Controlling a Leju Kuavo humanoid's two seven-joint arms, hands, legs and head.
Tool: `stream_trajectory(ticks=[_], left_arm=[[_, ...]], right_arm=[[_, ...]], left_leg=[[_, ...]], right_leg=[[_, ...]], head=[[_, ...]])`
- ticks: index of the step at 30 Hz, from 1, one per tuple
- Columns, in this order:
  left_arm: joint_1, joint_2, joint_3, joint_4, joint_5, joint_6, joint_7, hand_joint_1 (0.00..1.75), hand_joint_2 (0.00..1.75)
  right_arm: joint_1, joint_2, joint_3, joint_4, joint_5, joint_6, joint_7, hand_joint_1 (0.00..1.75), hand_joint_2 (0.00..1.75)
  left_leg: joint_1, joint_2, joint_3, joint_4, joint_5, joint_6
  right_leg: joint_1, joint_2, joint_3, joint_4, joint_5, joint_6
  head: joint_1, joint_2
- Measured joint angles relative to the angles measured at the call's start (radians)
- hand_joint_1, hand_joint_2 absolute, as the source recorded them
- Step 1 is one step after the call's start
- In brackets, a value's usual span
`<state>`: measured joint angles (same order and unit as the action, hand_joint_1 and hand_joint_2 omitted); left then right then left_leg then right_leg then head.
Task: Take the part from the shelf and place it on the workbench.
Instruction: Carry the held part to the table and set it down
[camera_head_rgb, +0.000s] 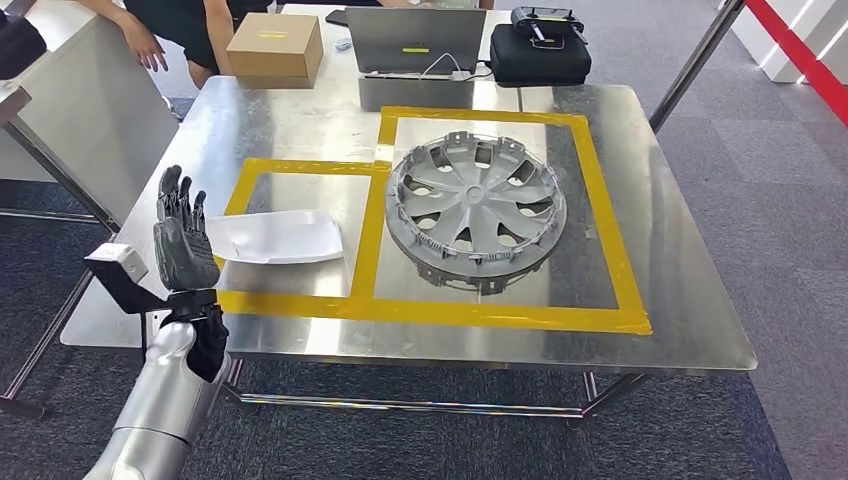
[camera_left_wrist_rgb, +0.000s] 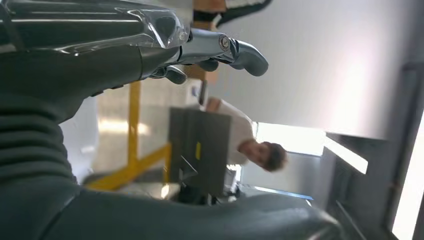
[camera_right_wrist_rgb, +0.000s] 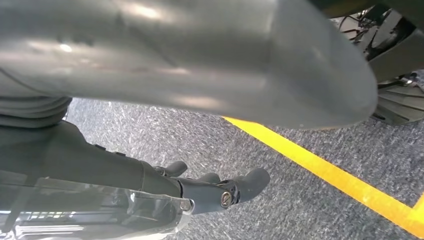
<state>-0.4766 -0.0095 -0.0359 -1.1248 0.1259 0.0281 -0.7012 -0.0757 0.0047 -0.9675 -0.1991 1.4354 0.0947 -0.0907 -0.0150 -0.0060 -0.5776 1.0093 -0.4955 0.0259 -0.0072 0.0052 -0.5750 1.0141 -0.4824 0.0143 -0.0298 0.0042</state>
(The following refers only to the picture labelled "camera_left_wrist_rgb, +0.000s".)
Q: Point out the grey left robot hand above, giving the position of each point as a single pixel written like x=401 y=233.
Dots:
x=82 y=66

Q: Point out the yellow tape on workbench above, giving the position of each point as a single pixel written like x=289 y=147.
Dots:
x=133 y=116

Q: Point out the clear adhesive tape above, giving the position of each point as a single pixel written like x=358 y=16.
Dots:
x=165 y=26

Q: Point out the dark monitor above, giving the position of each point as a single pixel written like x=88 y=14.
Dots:
x=205 y=149

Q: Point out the person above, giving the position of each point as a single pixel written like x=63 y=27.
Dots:
x=245 y=132

